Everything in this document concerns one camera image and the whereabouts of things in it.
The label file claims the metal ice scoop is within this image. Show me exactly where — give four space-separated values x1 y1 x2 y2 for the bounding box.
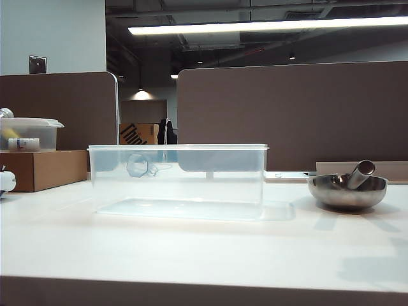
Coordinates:
307 159 389 212

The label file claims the transparent plastic storage box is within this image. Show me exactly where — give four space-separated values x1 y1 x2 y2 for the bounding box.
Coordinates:
87 143 296 222

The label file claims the printed cardboard box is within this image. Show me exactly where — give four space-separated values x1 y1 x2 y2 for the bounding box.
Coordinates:
119 123 159 145

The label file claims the brown cardboard box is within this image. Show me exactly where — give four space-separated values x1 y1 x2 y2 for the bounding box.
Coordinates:
0 150 89 193

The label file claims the black jacket on chair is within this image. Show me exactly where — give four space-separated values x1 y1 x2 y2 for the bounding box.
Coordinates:
157 117 178 145

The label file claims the brown desk partition panel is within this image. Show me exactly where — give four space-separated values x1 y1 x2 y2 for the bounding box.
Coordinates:
177 61 408 172
0 71 120 151

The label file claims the long fluorescent ceiling light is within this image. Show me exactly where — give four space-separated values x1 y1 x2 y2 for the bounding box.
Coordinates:
127 16 408 35

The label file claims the lidded translucent plastic container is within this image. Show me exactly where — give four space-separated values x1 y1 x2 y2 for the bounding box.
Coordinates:
0 117 65 152

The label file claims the white labelled bottle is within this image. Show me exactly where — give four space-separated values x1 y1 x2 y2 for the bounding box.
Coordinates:
8 138 41 151

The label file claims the wall switch plate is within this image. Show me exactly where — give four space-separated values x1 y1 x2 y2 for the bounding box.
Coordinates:
29 55 48 75

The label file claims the white device with cable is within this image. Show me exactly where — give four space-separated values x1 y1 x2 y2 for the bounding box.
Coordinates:
0 164 17 200

